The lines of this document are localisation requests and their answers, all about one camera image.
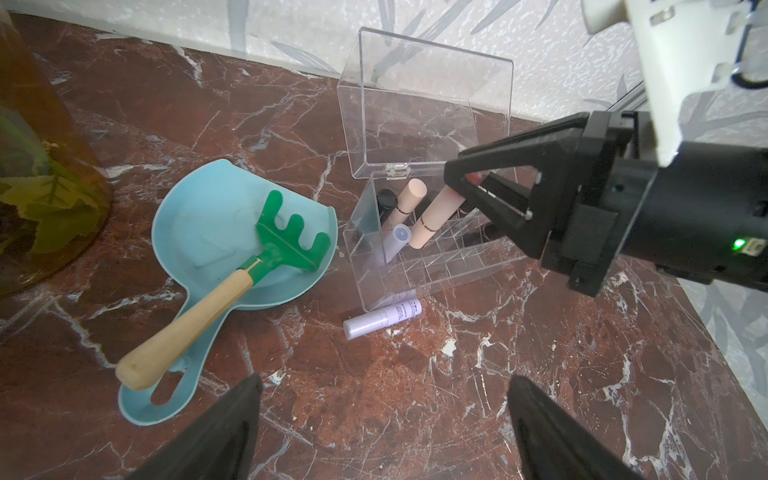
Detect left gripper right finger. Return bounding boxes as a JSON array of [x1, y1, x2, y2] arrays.
[[507, 375, 640, 479]]

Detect black lipstick tube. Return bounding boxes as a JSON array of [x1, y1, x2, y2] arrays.
[[376, 188, 398, 230]]

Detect clear acrylic lipstick organizer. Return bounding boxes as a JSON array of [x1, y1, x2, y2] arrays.
[[336, 26, 529, 313]]

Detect green toy rake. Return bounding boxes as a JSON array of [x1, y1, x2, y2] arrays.
[[116, 190, 331, 391]]

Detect lilac lipstick tube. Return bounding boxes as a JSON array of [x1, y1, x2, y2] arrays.
[[374, 224, 411, 266], [343, 299, 422, 340]]

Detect artificial flowers in yellow vase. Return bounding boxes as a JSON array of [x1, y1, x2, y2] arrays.
[[1, 11, 112, 295]]

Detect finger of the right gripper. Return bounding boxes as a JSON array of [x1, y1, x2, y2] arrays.
[[464, 173, 576, 259], [443, 112, 590, 186]]

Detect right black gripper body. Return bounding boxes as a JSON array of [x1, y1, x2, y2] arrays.
[[541, 112, 767, 296]]

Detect pink lipstick tube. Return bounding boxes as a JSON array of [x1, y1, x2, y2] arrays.
[[409, 185, 465, 250]]

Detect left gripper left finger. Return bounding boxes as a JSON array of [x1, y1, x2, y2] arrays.
[[129, 374, 263, 479]]

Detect rose gold lipstick tube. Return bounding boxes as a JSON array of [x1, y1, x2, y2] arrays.
[[384, 178, 428, 231]]

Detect teal toy shovel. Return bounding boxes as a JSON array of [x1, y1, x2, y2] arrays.
[[118, 159, 338, 426]]

